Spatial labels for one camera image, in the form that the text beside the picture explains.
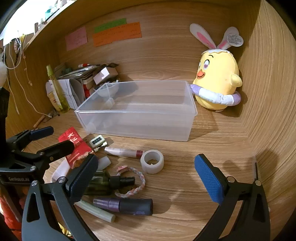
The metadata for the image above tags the red paper packet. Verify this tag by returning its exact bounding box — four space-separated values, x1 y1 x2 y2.
58 127 93 169

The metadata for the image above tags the dark green glass bottle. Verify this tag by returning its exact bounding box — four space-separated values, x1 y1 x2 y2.
84 170 135 196

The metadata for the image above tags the mahjong tile block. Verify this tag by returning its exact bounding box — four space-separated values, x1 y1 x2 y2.
89 135 108 152

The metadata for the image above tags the pale green stick tube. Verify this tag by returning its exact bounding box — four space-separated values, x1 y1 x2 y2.
75 200 116 223

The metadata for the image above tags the purple black cosmetic tube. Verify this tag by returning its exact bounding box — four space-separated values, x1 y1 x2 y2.
93 197 154 216

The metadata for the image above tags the pink braided bracelet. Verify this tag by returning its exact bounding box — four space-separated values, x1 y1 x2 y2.
114 165 147 198

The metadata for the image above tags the pink white cosmetic tube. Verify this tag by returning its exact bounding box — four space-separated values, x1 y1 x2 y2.
104 147 144 159

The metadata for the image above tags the white tape roll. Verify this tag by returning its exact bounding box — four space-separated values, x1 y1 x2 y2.
140 150 164 174

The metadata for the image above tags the yellow green spray bottle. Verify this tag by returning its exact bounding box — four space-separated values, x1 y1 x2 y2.
46 65 70 113

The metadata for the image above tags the white folded paper stack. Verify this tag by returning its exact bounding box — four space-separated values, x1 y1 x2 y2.
46 79 85 112

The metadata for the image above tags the stack of papers and books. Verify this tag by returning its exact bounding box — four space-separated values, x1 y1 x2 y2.
58 64 107 98

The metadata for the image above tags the red white marker pen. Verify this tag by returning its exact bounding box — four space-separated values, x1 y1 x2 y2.
78 63 92 68

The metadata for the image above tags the small white cardboard box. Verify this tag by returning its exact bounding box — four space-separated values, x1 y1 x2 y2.
93 67 118 85

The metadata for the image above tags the pink sticky note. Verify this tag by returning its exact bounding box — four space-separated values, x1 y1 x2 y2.
65 26 88 51

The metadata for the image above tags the clear plastic storage bin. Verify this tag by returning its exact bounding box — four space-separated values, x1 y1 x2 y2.
75 80 198 141

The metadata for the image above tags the yellow chick plush toy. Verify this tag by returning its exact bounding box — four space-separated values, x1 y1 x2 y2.
190 23 244 112

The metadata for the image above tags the green sticky note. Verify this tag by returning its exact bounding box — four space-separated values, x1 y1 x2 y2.
94 18 127 33

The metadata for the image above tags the orange sticky note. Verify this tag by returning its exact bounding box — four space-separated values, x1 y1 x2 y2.
93 22 142 47

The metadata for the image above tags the white charging cable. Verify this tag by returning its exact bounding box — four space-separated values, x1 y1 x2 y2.
3 34 53 119

